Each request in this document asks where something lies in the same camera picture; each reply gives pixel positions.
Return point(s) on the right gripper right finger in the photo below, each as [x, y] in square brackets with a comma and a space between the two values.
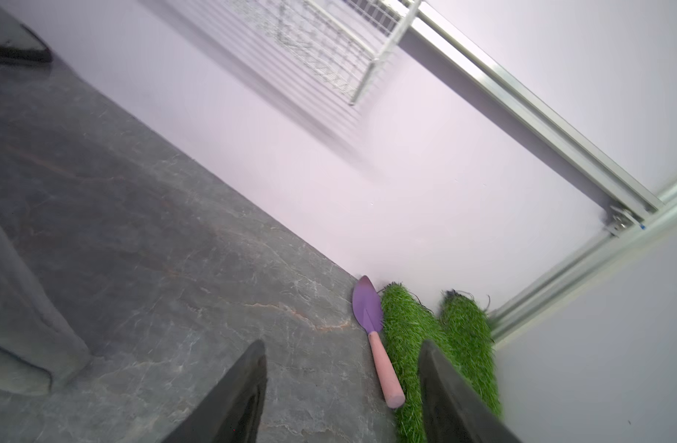
[451, 410]

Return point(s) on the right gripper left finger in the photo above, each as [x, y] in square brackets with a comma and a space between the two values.
[232, 410]

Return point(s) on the grey laptop bag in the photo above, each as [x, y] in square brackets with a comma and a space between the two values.
[39, 351]
[19, 45]

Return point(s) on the rear artificial grass roll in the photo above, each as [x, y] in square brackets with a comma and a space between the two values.
[468, 332]

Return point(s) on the artificial grass roll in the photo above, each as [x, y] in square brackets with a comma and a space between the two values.
[468, 332]
[407, 324]

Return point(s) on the front artificial grass roll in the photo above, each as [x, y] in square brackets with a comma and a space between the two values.
[407, 324]

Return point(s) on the purple trowel pink handle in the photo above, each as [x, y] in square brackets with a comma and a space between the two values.
[367, 310]

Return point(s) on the aluminium frame rail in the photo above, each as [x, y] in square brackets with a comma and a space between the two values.
[638, 215]

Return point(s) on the white wire wall rack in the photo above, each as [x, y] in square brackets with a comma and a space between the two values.
[343, 44]

